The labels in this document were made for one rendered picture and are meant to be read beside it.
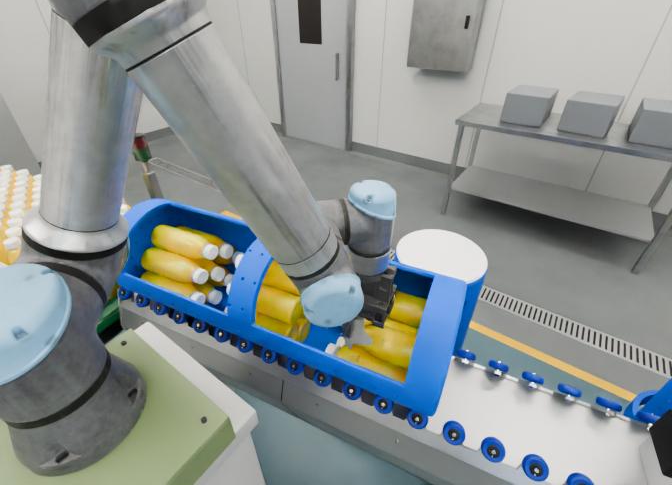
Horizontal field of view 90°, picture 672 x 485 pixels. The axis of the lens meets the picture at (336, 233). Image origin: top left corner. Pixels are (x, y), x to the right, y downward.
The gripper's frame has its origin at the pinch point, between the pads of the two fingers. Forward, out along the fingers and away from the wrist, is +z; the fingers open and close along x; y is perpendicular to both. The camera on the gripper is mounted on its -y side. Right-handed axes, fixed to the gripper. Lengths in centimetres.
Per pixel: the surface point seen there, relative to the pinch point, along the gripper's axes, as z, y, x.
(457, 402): 17.1, 24.7, 4.8
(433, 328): -11.4, 15.7, -1.9
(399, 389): 0.0, 12.7, -8.5
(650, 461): 14, 60, 6
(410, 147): 85, -65, 353
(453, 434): 12.8, 24.5, -5.2
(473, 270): 6.0, 22.0, 40.7
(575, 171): 72, 101, 321
